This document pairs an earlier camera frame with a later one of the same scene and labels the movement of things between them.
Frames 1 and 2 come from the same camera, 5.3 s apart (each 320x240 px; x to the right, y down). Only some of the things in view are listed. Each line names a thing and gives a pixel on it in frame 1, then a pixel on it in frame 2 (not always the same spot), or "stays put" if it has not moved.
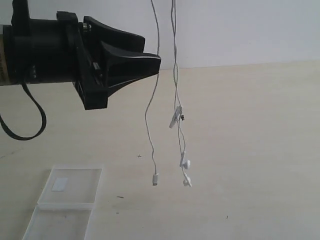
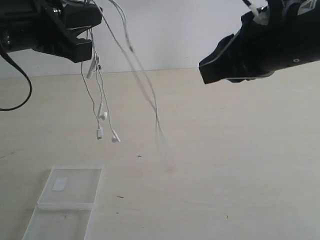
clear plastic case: x=64 y=209 stays put
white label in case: x=59 y=184 stays put
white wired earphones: x=178 y=115 to x=96 y=63
